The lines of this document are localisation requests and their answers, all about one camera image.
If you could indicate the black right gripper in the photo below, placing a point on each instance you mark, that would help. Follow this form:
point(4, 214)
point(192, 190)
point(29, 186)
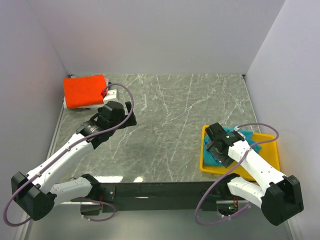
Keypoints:
point(226, 160)

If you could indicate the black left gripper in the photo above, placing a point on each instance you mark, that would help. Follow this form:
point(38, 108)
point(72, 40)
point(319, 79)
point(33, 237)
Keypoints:
point(130, 121)

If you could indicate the teal t shirt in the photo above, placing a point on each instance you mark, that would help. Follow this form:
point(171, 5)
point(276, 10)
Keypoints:
point(242, 152)

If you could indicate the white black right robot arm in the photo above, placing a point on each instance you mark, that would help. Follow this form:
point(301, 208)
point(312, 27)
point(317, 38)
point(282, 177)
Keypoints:
point(278, 196)

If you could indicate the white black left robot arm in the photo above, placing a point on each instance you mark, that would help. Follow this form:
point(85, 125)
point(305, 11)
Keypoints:
point(38, 192)

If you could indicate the folded white t shirt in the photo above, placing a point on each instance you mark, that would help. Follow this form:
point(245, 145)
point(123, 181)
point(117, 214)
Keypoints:
point(87, 107)

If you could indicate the yellow plastic tray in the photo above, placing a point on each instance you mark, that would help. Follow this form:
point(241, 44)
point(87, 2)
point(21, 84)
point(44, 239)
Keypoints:
point(268, 151)

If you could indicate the folded orange t shirt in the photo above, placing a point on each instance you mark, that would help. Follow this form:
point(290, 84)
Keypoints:
point(84, 91)

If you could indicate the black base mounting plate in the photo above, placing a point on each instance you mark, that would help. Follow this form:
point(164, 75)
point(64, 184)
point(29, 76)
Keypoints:
point(109, 191)

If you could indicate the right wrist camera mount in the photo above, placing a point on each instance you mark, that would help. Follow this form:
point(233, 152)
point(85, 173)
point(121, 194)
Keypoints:
point(233, 137)

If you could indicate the aluminium frame rail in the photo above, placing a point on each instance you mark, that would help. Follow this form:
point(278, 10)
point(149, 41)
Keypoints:
point(82, 200)

